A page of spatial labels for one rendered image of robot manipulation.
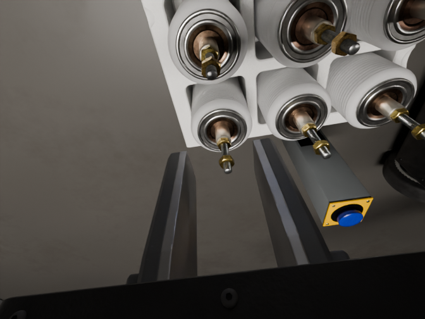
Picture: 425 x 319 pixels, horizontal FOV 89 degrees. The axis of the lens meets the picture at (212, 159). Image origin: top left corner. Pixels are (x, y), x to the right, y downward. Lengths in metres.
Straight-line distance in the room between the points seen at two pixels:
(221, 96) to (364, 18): 0.19
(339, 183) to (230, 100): 0.25
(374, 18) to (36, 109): 0.71
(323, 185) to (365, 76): 0.19
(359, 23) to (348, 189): 0.25
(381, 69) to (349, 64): 0.05
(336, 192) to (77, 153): 0.69
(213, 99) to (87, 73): 0.37
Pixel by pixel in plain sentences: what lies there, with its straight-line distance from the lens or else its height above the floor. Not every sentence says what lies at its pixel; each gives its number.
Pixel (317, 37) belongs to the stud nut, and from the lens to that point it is 0.27.
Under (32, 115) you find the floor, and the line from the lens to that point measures 0.75.
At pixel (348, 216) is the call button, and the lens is 0.44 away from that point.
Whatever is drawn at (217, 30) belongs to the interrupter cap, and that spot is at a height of 0.25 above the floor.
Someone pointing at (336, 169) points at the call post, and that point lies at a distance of 0.48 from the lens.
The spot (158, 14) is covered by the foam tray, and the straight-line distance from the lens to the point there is 0.36.
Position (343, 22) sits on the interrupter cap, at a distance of 0.32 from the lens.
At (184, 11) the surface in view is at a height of 0.25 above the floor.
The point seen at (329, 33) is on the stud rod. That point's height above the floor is 0.30.
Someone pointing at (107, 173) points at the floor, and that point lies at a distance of 0.80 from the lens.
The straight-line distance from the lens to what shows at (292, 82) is 0.35.
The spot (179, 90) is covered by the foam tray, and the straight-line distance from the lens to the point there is 0.38.
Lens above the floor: 0.53
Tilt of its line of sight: 49 degrees down
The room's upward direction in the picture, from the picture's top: 176 degrees clockwise
